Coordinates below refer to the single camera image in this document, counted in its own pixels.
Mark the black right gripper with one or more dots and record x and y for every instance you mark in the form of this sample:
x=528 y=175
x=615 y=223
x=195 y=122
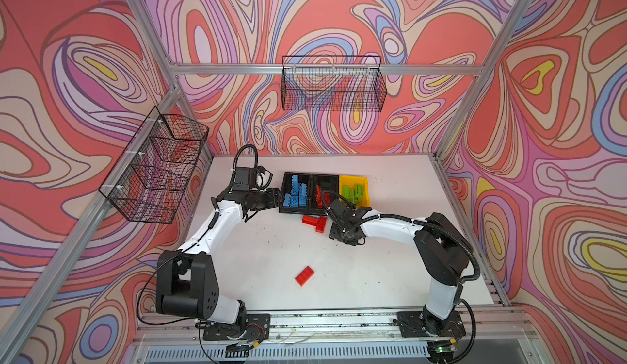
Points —
x=334 y=234

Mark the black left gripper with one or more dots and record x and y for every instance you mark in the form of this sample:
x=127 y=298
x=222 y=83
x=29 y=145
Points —
x=274 y=201

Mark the red lego brick small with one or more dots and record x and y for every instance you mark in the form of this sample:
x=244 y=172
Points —
x=321 y=224

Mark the green lego brick large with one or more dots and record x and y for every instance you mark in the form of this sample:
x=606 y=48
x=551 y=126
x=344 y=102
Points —
x=348 y=194

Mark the red arch lego piece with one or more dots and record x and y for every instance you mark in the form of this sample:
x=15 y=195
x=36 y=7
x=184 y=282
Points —
x=319 y=197

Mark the blue lego brick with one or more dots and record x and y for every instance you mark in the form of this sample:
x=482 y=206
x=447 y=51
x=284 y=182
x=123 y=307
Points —
x=291 y=201
x=302 y=196
x=295 y=190

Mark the red lego brick front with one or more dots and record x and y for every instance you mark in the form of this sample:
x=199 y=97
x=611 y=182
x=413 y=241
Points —
x=304 y=276

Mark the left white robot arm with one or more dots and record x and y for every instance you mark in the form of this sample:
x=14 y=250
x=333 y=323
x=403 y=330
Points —
x=186 y=281

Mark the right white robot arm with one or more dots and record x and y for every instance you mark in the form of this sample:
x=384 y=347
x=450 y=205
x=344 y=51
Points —
x=447 y=256

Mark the yellow plastic bin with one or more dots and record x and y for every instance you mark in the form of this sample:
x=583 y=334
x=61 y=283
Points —
x=345 y=180

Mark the black plastic bin middle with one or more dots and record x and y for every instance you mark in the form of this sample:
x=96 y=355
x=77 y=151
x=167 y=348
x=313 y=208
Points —
x=329 y=182

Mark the black plastic bin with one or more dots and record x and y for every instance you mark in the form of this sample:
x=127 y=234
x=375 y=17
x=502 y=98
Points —
x=329 y=182
x=286 y=189

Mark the black plastic bin left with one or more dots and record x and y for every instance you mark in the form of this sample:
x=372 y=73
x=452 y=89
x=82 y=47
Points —
x=286 y=189

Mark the black wire basket left wall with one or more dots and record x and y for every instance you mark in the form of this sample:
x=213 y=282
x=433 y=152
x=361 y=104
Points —
x=161 y=159

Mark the black wire basket wall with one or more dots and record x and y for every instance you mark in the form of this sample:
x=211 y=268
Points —
x=161 y=159
x=332 y=83

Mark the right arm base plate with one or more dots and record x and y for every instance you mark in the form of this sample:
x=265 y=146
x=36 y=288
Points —
x=424 y=324

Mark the black wire basket back wall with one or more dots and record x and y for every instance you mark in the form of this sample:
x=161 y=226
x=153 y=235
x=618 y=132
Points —
x=332 y=83

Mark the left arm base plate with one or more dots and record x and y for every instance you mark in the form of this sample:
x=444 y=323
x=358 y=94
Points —
x=255 y=328

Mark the aluminium front rail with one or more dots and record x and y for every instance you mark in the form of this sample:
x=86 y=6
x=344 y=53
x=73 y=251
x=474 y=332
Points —
x=494 y=334

